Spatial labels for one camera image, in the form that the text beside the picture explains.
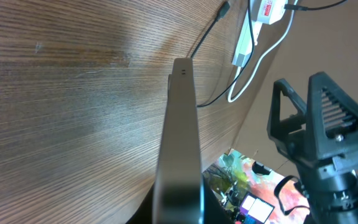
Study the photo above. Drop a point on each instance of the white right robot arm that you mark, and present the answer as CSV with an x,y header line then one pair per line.
x,y
330,209

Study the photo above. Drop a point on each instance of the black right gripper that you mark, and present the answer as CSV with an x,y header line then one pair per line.
x,y
326,152

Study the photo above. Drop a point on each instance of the white power strip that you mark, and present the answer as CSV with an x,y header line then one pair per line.
x,y
243,47

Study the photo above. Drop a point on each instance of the blue screen smartphone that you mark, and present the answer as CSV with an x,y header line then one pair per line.
x,y
178,188

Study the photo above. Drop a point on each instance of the white usb wall charger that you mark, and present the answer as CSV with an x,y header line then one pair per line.
x,y
267,11

